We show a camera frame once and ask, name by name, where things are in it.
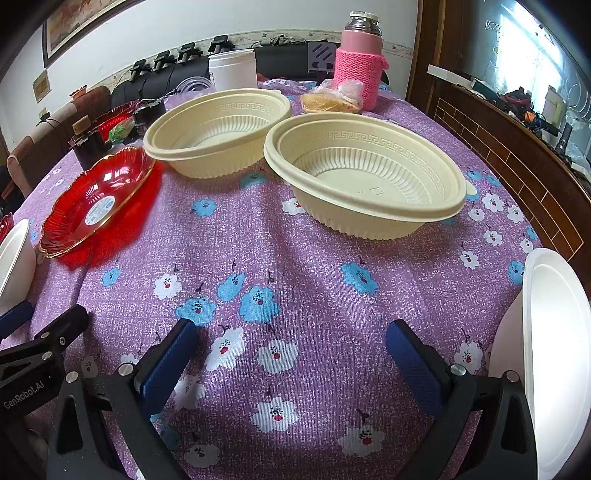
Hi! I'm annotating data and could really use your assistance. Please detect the white cup stack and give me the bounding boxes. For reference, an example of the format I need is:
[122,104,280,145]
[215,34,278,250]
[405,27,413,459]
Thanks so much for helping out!
[208,50,258,92]

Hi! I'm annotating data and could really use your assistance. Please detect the framed wall painting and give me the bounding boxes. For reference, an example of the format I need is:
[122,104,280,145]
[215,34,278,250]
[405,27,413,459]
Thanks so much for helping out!
[42,0,144,69]

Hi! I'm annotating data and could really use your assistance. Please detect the black leather sofa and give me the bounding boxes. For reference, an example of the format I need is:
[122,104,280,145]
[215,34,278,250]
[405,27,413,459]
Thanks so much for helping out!
[109,44,324,109]

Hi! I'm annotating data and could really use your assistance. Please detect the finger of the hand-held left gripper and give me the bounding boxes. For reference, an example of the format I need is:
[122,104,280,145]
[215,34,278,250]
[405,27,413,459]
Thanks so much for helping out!
[0,301,34,341]
[0,305,90,371]

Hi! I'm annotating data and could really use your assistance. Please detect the pink thermos with knit sleeve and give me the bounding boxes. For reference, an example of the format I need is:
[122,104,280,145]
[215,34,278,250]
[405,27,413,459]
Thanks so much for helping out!
[333,11,386,112]

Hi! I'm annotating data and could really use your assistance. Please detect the small black box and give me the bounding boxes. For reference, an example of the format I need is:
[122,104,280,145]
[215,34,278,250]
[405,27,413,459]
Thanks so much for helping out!
[133,98,167,134]

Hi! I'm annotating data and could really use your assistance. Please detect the brown leather sofa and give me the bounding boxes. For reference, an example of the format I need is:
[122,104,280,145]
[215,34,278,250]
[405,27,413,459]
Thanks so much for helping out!
[7,85,112,195]

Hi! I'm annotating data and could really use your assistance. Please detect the red fruit tray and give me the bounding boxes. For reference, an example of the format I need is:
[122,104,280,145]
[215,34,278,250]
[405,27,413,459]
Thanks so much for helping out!
[90,100,139,139]

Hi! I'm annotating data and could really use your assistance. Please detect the flat white box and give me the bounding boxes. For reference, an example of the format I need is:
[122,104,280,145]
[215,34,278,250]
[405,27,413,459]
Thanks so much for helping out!
[427,65,475,89]

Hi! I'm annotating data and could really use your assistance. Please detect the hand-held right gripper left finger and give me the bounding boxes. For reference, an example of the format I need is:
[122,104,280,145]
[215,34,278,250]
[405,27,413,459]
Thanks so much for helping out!
[46,318,199,480]

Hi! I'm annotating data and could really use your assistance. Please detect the cream ribbed plastic bowl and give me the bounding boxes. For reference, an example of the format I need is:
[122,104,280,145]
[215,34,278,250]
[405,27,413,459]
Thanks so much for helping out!
[142,88,293,179]
[263,112,478,241]

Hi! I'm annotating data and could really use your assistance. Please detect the small wall plaque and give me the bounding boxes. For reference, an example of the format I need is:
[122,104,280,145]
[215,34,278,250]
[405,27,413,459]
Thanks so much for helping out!
[32,71,51,103]

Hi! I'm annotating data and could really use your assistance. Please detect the clear plastic bag of food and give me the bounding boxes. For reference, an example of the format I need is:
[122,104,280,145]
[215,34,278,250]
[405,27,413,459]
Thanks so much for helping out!
[300,78,365,114]

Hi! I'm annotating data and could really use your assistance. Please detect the white jug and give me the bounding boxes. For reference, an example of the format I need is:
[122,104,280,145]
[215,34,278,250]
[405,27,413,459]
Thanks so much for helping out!
[542,85,566,127]

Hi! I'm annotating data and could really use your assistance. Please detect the wooden cabinet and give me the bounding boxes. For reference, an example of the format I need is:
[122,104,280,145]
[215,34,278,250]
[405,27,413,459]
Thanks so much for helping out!
[431,69,591,273]

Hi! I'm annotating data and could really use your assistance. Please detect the white disposable bowl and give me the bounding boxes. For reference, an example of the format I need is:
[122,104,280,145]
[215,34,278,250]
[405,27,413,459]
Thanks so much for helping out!
[0,218,37,301]
[488,248,591,480]

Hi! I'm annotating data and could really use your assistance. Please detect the dark slotted object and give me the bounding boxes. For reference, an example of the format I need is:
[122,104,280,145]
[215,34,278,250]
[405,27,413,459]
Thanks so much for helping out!
[307,41,338,75]

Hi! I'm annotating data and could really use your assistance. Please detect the purple floral tablecloth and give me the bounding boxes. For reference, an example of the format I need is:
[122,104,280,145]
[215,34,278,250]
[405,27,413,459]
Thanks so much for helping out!
[0,78,546,480]

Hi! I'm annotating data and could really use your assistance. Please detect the window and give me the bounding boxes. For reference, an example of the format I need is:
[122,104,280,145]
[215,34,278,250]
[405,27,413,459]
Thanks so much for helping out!
[466,0,591,139]

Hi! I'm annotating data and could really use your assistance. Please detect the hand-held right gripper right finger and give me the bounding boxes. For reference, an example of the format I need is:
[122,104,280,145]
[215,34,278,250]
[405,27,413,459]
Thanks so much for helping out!
[385,318,539,480]

